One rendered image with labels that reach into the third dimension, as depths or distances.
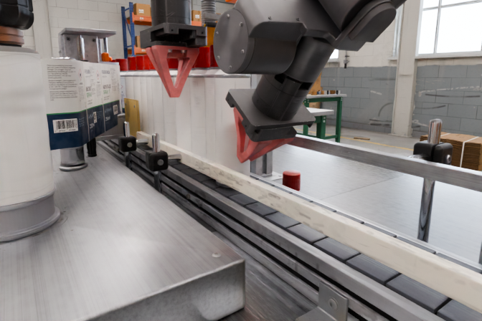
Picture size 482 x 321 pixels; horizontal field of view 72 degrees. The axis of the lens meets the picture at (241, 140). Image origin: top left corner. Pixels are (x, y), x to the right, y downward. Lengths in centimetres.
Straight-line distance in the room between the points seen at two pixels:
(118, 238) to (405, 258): 26
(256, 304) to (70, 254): 18
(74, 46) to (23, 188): 57
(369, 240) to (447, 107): 594
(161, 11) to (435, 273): 43
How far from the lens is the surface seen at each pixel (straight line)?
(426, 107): 635
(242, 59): 30
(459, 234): 55
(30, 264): 36
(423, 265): 28
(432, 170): 34
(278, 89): 37
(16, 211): 40
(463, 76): 613
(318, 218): 33
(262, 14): 29
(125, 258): 33
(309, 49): 35
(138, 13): 776
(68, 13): 820
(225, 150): 47
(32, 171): 40
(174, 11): 50
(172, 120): 65
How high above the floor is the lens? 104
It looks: 11 degrees down
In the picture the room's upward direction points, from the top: straight up
